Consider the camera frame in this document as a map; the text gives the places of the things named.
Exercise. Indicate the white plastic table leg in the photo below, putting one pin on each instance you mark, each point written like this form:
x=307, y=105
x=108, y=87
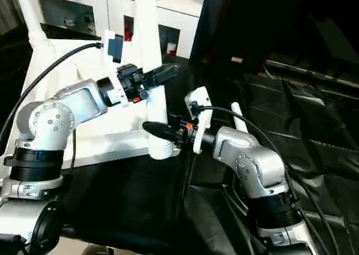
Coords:
x=238, y=114
x=28, y=10
x=147, y=30

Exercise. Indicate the white plastic table top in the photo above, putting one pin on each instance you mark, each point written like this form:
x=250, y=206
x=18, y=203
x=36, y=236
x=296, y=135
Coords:
x=101, y=137

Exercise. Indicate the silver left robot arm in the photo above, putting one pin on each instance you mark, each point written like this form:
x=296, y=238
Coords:
x=56, y=120

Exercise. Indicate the small white jar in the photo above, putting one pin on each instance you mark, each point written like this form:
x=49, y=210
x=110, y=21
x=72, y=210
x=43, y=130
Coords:
x=171, y=48

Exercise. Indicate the red bottle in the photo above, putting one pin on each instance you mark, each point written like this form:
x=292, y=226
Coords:
x=128, y=30

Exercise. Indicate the small yellow tag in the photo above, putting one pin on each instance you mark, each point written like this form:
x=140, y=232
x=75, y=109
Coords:
x=236, y=59

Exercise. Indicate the black work mat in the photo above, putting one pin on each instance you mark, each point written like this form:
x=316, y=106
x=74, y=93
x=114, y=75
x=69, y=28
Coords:
x=140, y=210

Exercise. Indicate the white glass-door cabinet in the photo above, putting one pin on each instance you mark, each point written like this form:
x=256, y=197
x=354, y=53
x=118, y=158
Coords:
x=84, y=2

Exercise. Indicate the dark metal rod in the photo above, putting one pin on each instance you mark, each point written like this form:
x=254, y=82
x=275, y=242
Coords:
x=314, y=69

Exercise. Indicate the dark grey curtain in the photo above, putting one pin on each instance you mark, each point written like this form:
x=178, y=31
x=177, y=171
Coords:
x=5, y=8

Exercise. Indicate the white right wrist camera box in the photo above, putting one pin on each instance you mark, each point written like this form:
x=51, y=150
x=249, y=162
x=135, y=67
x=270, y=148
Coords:
x=199, y=100

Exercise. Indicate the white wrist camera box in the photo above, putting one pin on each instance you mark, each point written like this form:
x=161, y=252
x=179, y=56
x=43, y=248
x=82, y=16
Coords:
x=199, y=100
x=115, y=47

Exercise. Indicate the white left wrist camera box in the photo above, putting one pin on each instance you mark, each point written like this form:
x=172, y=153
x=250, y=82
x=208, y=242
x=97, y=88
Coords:
x=115, y=47

